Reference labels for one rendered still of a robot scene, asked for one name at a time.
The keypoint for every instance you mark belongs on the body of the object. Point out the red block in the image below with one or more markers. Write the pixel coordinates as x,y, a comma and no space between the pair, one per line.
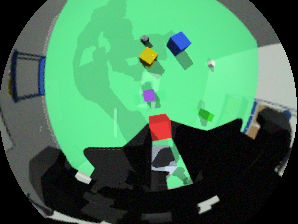
160,127

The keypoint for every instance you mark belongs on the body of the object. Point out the blue block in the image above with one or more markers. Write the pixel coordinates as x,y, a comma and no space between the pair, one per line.
178,43

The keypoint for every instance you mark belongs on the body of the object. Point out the green block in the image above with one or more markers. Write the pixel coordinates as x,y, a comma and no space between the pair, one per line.
201,113
208,116

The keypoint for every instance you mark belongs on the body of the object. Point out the purple block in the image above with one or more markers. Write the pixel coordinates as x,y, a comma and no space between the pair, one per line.
148,95

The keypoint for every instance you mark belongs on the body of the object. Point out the yellow block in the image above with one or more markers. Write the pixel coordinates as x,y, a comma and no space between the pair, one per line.
148,57

